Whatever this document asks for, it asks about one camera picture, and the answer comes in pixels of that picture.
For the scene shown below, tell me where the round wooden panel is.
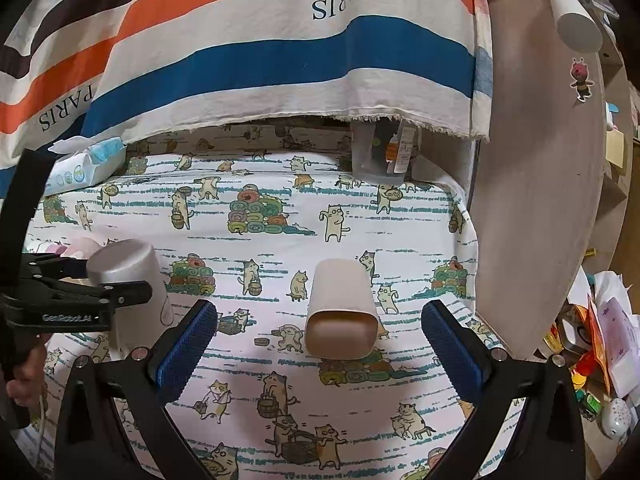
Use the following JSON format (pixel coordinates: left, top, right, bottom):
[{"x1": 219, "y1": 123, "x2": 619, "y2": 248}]
[{"x1": 470, "y1": 0, "x2": 632, "y2": 362}]

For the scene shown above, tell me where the wooden shelf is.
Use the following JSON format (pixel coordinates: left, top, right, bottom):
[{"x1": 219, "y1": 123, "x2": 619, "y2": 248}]
[{"x1": 597, "y1": 0, "x2": 640, "y2": 273}]

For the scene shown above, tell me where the clear plastic box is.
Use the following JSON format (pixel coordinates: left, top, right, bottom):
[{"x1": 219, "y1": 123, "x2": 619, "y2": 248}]
[{"x1": 350, "y1": 119, "x2": 427, "y2": 184}]

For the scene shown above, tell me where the pink cloth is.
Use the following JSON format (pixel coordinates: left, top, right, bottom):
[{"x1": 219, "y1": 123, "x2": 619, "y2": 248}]
[{"x1": 37, "y1": 236, "x2": 104, "y2": 262}]

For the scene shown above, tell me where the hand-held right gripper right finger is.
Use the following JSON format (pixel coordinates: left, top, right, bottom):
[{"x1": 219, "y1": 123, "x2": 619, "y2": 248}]
[{"x1": 421, "y1": 299, "x2": 587, "y2": 480}]

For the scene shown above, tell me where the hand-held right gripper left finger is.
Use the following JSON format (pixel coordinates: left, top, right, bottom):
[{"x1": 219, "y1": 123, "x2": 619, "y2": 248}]
[{"x1": 54, "y1": 299, "x2": 221, "y2": 480}]

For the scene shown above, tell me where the pile of papers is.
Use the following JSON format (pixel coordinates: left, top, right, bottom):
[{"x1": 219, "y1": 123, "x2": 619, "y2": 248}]
[{"x1": 589, "y1": 270, "x2": 640, "y2": 402}]

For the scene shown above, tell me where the orange bottle with white label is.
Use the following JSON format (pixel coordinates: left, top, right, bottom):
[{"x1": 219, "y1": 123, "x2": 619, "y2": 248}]
[{"x1": 385, "y1": 127, "x2": 419, "y2": 176}]

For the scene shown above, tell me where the yellow paper note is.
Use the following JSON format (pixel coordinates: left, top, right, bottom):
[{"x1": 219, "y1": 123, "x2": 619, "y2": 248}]
[{"x1": 606, "y1": 129, "x2": 628, "y2": 170}]

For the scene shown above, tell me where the person's left hand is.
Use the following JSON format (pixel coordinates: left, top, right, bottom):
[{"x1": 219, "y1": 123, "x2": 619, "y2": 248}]
[{"x1": 5, "y1": 342, "x2": 50, "y2": 411}]

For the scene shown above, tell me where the striped cloth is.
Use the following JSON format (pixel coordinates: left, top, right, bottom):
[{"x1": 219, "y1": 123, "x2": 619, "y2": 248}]
[{"x1": 0, "y1": 0, "x2": 495, "y2": 172}]

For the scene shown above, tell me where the wet wipes packet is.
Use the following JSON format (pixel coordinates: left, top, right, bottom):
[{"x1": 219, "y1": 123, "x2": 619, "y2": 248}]
[{"x1": 46, "y1": 136, "x2": 129, "y2": 196}]

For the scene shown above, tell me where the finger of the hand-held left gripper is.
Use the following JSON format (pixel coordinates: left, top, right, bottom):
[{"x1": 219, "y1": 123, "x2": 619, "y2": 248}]
[
  {"x1": 50, "y1": 280, "x2": 153, "y2": 311},
  {"x1": 22, "y1": 254, "x2": 92, "y2": 282}
]

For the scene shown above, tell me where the cat printed bed sheet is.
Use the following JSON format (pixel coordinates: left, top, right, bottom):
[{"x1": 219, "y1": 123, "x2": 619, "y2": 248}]
[{"x1": 20, "y1": 127, "x2": 521, "y2": 480}]

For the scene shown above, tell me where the white cup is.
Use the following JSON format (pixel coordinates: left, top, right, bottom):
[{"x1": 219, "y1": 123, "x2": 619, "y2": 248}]
[{"x1": 86, "y1": 239, "x2": 176, "y2": 352}]

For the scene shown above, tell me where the white cone lamp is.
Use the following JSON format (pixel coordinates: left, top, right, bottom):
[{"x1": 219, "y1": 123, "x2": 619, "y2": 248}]
[{"x1": 535, "y1": 0, "x2": 604, "y2": 54}]

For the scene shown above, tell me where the beige cup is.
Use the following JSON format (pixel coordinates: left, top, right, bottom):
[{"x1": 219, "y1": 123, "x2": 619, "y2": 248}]
[{"x1": 305, "y1": 258, "x2": 379, "y2": 361}]

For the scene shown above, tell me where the cartoon sticker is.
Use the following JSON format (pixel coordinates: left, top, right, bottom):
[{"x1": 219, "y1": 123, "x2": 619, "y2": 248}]
[{"x1": 569, "y1": 57, "x2": 595, "y2": 104}]

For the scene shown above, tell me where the white dotted egg-shaped light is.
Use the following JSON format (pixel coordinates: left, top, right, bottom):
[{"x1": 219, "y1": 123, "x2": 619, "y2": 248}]
[{"x1": 599, "y1": 397, "x2": 632, "y2": 444}]

